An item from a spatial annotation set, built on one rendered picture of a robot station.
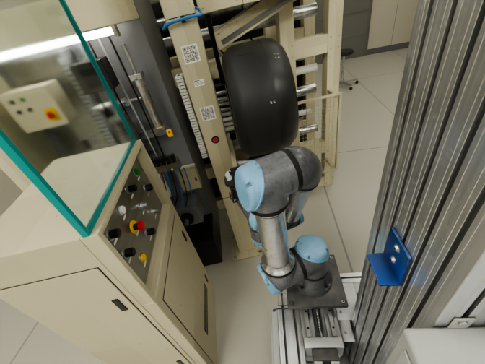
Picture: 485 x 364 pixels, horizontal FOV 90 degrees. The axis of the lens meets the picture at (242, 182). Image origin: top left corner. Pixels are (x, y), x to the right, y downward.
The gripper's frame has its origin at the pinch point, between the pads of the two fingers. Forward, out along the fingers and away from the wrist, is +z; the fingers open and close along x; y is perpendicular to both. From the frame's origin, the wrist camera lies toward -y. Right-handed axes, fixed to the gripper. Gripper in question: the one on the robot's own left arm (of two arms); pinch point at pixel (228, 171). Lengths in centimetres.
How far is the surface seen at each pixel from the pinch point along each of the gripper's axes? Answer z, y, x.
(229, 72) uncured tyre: 23.9, -36.8, 12.4
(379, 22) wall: 381, -22, 491
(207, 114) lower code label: 35.1, -15.5, 2.1
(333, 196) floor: 49, 91, 116
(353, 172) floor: 68, 86, 156
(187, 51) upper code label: 35, -46, -3
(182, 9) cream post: 35, -62, -2
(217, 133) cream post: 34.5, -3.7, 6.1
